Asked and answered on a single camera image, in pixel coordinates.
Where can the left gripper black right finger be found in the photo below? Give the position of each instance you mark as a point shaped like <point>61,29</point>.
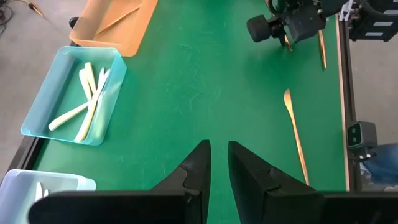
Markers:
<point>295,208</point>

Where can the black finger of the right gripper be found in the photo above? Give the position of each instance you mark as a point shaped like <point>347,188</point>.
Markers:
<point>283,39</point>

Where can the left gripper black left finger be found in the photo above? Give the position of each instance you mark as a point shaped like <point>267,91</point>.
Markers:
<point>155,208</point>

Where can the copper coloured knife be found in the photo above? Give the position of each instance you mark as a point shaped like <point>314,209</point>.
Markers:
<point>288,45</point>
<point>295,133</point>

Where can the wooden utensil lowest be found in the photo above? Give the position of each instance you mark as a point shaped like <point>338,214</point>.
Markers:
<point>322,49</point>

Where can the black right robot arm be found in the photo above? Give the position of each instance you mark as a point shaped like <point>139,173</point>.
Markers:
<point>373,18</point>

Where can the blue chair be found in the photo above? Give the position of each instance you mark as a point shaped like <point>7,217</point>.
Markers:
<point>382,165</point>

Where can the green table mat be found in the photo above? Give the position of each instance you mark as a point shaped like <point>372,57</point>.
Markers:
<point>202,93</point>

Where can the clear plastic bin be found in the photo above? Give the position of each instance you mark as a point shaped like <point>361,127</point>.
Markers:
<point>15,199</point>

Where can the teal plastic bin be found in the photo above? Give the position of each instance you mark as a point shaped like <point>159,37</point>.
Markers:
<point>40,118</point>

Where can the orange plastic bin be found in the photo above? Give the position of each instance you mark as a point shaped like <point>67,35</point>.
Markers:
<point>133,40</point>

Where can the black knob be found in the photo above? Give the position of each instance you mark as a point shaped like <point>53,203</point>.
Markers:
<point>73,22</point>

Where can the yellow black stick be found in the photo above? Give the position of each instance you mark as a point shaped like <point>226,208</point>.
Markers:
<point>35,9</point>

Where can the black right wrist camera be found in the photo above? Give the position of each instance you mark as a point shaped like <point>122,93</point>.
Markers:
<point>259,28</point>

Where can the black aluminium table frame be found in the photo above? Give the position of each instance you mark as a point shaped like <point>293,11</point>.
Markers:
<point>351,93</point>

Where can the grey table-level camera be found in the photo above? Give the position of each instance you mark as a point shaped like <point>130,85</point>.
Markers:
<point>362,133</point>

